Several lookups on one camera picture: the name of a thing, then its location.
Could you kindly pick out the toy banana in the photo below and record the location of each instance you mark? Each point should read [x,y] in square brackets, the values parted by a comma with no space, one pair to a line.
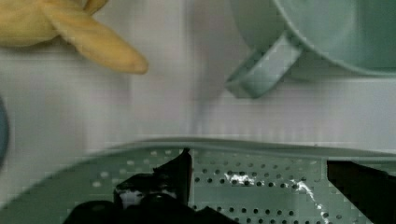
[26,23]

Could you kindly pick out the green mug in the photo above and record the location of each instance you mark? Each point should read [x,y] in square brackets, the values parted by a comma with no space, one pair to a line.
[358,35]

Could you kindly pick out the blue bowl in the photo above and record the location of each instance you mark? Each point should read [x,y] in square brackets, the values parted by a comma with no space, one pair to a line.
[4,132]

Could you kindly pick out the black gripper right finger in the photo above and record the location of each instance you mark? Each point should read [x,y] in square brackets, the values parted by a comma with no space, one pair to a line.
[372,191]

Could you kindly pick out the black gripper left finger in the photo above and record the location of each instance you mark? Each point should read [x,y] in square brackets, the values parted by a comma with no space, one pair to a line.
[160,197]

